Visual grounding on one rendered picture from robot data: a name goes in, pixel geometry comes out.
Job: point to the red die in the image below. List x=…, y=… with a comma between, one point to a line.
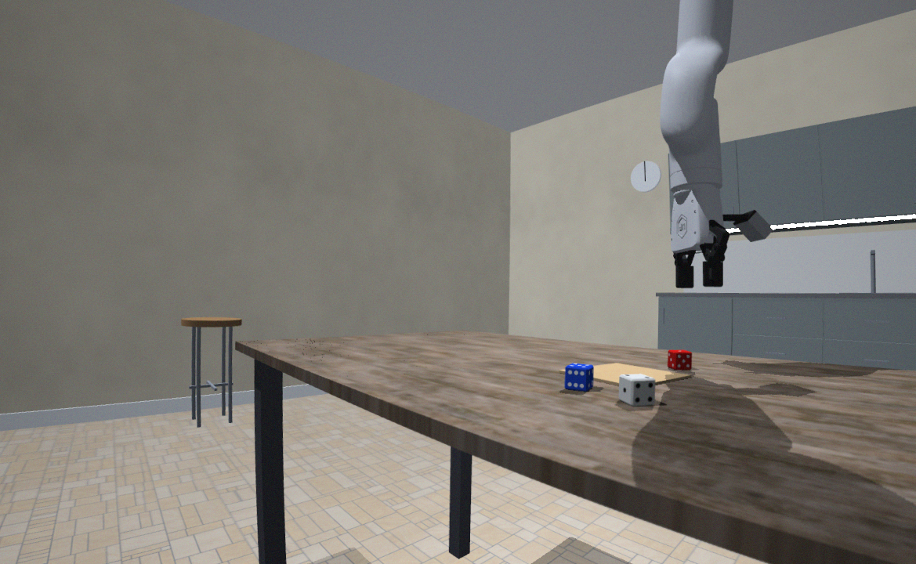
x=679, y=359

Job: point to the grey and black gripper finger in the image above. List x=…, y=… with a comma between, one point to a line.
x=683, y=269
x=713, y=268

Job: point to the beige flat mat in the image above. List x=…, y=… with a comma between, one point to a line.
x=609, y=373

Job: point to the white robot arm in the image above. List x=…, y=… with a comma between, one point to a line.
x=687, y=104

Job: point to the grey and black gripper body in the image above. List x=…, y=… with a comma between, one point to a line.
x=693, y=207

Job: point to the blue die with white pips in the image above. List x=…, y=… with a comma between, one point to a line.
x=579, y=377

